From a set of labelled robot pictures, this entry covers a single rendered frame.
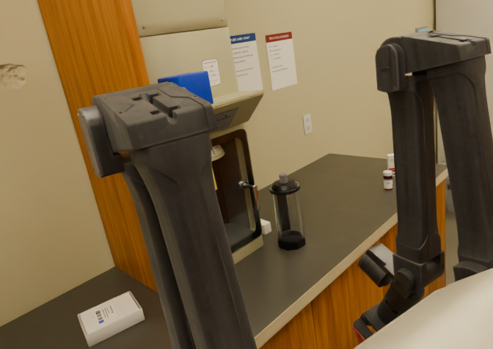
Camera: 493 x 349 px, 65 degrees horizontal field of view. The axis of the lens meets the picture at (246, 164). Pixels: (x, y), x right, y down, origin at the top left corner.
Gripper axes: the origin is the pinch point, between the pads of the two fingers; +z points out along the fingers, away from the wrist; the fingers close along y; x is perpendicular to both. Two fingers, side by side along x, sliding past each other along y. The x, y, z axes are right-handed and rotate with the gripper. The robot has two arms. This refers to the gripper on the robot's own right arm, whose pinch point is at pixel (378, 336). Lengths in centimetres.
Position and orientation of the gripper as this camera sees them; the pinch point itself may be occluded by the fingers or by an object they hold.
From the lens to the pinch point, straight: 98.2
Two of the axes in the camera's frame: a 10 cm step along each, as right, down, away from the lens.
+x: 5.3, 5.7, -6.3
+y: -8.4, 2.7, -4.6
